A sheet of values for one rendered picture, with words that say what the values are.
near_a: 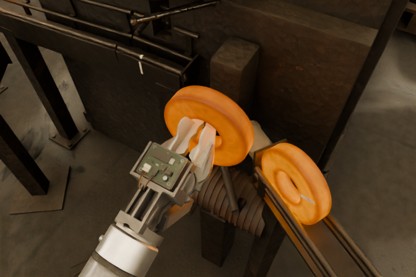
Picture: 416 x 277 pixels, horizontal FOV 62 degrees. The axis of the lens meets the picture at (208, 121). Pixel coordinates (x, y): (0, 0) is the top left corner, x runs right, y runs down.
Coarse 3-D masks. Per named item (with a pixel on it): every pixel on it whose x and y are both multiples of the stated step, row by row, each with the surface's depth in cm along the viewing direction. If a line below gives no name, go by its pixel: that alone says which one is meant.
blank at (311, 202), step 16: (288, 144) 62; (272, 160) 64; (288, 160) 59; (304, 160) 59; (272, 176) 67; (288, 176) 68; (304, 176) 57; (320, 176) 58; (288, 192) 67; (304, 192) 59; (320, 192) 57; (304, 208) 62; (320, 208) 58
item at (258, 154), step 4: (280, 140) 69; (284, 140) 69; (272, 144) 68; (276, 144) 68; (264, 148) 68; (268, 148) 68; (256, 152) 67; (260, 152) 68; (256, 156) 68; (260, 156) 69; (256, 160) 69; (260, 160) 70; (256, 164) 70; (260, 164) 71; (252, 176) 73; (252, 180) 74; (256, 180) 74
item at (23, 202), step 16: (0, 48) 97; (0, 64) 96; (0, 80) 96; (0, 128) 108; (0, 144) 112; (16, 144) 118; (16, 160) 119; (32, 160) 129; (16, 176) 127; (32, 176) 128; (48, 176) 145; (64, 176) 145; (16, 192) 140; (32, 192) 137; (48, 192) 140; (64, 192) 140; (16, 208) 136; (32, 208) 136; (48, 208) 136
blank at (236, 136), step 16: (176, 96) 54; (192, 96) 52; (208, 96) 52; (224, 96) 52; (176, 112) 56; (192, 112) 54; (208, 112) 52; (224, 112) 51; (240, 112) 52; (176, 128) 59; (224, 128) 53; (240, 128) 52; (192, 144) 60; (224, 144) 56; (240, 144) 54; (224, 160) 59; (240, 160) 57
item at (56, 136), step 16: (16, 48) 117; (32, 48) 119; (32, 64) 122; (32, 80) 129; (48, 80) 131; (48, 96) 135; (160, 96) 92; (48, 112) 144; (64, 112) 146; (160, 112) 97; (64, 128) 150; (80, 128) 161; (64, 144) 155; (192, 208) 136
